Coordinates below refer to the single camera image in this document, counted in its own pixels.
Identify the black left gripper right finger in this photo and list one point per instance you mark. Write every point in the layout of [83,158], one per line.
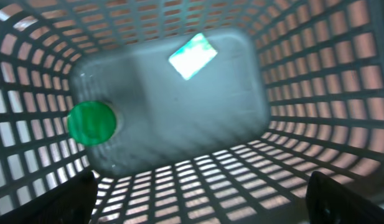
[329,202]

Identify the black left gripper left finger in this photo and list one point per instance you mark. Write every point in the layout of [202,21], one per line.
[69,203]

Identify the teal tissue pack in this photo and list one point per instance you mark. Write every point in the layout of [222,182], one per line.
[189,59]

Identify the green capped bottle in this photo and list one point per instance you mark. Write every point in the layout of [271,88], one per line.
[91,123]

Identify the grey plastic mesh basket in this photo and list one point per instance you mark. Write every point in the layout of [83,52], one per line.
[297,86]

